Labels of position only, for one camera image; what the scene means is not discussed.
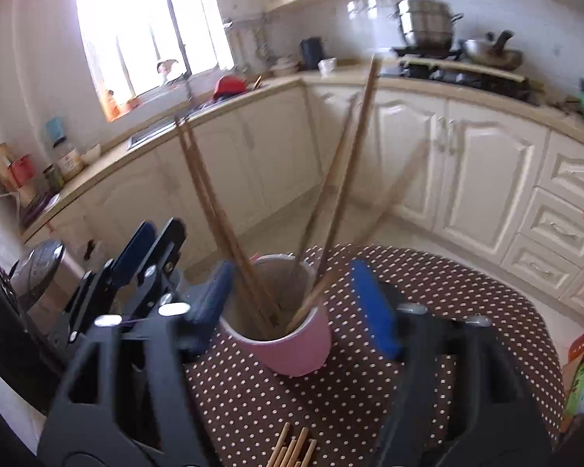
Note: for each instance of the white printed bag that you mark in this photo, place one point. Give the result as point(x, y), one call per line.
point(581, 389)

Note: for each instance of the blue card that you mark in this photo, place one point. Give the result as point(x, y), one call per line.
point(56, 131)

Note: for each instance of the black gas stove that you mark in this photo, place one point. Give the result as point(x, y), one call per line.
point(462, 75)

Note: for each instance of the pink cylindrical container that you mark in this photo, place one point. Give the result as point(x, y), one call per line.
point(297, 350)

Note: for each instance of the white bowl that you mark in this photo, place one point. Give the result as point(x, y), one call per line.
point(91, 153)

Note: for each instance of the silver black rice cooker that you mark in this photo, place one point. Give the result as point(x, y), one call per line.
point(41, 272)

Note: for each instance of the brown polka dot tablecloth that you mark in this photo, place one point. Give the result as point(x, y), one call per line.
point(491, 292)

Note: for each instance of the stacked white plates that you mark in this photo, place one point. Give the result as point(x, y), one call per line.
point(286, 65)

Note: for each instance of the black electric kettle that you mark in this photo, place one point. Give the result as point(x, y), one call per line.
point(312, 53)

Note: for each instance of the orange bottle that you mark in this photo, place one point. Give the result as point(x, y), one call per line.
point(112, 104)

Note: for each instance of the large white filled jar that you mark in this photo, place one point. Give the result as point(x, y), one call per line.
point(70, 163)

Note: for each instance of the red bowl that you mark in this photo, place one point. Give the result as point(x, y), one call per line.
point(229, 87)

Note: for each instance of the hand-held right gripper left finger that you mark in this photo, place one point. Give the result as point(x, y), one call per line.
point(214, 301)

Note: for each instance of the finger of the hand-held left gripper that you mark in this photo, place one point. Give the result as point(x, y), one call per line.
point(168, 248)
point(134, 253)

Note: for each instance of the metal utensil rail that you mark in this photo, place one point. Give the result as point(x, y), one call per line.
point(246, 27)

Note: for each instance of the wooden chopstick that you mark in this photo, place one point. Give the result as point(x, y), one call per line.
point(311, 301)
point(204, 180)
point(349, 155)
point(215, 180)
point(326, 180)

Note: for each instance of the cream lower kitchen cabinets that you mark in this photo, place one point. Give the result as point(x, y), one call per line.
point(486, 165)

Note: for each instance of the metal sink faucet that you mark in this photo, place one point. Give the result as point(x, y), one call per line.
point(175, 75)

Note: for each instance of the small dark jar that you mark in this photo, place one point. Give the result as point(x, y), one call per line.
point(52, 179)

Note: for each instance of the steel kitchen sink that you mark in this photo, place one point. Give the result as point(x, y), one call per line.
point(155, 131)

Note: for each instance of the stainless steel steamer pot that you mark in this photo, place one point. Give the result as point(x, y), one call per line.
point(426, 22)

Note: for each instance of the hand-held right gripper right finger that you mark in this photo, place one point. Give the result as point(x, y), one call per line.
point(374, 311)

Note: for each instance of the kitchen window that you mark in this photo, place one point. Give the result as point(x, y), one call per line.
point(146, 29)

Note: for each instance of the white cup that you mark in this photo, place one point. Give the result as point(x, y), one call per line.
point(327, 67)

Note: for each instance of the red utensil holder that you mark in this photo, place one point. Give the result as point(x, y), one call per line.
point(22, 170)

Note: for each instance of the group of wooden chopsticks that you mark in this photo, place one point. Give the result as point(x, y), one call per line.
point(292, 450)

